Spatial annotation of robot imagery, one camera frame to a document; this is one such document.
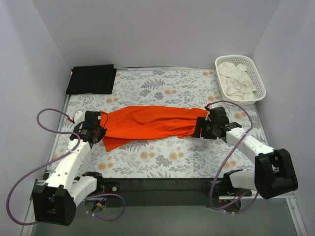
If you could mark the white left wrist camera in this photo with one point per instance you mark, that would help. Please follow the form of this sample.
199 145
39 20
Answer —
78 117

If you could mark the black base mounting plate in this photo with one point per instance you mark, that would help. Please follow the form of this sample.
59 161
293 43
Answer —
155 192

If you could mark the folded black t-shirt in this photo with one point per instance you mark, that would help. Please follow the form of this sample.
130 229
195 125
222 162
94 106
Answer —
97 79

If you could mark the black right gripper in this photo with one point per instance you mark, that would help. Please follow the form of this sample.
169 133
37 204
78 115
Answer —
200 127

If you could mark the white perforated plastic basket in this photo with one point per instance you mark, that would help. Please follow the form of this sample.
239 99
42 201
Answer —
253 73

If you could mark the crumpled white t-shirt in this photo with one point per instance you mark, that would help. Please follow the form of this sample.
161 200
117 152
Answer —
236 82

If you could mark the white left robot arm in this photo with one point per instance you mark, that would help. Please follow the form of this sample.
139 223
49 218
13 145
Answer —
64 169

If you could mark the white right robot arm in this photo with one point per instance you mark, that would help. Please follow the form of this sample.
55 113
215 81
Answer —
273 173

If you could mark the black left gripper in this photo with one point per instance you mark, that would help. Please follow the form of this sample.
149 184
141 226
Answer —
99 134

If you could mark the aluminium table frame rail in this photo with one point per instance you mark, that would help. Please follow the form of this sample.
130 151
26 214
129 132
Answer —
135 192

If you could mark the orange t-shirt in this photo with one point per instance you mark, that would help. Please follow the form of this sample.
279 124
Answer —
136 123

